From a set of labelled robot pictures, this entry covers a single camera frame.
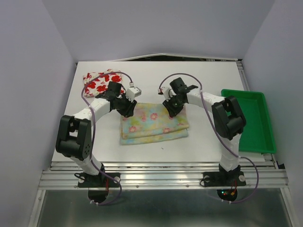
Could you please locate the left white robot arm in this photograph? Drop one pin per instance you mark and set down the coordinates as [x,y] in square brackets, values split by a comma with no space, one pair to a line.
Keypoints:
[76,132]

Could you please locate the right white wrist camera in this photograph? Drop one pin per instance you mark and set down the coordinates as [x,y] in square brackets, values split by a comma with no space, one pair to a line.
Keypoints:
[167,92]

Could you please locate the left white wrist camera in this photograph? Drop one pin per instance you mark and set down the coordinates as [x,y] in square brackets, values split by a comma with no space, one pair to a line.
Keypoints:
[132,93]

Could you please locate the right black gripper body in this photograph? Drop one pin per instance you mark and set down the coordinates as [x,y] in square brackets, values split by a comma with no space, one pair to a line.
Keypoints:
[174,104]

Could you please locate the red poppy print skirt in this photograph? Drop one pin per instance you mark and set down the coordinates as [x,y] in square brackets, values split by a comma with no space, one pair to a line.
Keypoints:
[100,85]

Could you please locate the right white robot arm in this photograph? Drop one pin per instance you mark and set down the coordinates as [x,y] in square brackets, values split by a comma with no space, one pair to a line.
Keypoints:
[224,113]

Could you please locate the green plastic tray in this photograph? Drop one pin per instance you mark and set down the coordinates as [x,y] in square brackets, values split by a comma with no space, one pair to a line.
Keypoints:
[258,135]

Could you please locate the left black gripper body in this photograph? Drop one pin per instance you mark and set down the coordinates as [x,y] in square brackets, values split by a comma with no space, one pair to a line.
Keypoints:
[124,106]

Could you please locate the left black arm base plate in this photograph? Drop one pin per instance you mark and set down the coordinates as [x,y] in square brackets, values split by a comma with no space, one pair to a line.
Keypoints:
[94,181]

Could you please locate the pastel floral skirt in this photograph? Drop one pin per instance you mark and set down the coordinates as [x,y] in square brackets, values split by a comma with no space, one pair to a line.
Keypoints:
[151,123]

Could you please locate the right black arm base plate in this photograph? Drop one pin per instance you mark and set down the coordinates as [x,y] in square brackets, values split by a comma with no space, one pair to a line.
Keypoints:
[222,179]

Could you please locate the aluminium rail frame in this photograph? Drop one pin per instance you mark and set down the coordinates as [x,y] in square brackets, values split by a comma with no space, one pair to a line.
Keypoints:
[163,176]

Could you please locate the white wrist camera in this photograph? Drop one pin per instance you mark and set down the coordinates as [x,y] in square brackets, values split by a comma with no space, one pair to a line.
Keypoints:
[167,92]
[132,93]

